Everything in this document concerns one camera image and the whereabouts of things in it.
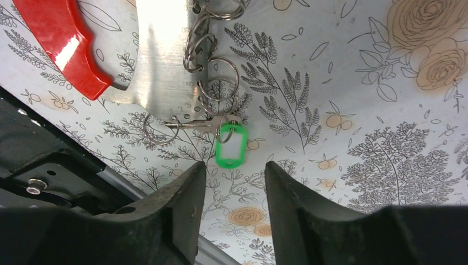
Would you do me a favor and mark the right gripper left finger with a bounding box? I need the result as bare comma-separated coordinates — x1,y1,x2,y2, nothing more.
1,161,206,264

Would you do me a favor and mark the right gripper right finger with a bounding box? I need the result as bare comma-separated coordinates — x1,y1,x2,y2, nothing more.
264,161,467,264

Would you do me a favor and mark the green tag key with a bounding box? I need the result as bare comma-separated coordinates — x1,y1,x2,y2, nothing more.
165,114,248,169

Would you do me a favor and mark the red tag key bunch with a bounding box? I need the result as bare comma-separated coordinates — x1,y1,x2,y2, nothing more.
14,1,246,125

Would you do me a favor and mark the floral table mat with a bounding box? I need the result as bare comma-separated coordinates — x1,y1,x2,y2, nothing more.
1,1,467,264

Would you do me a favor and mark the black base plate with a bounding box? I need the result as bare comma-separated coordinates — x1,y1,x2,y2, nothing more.
1,89,145,215

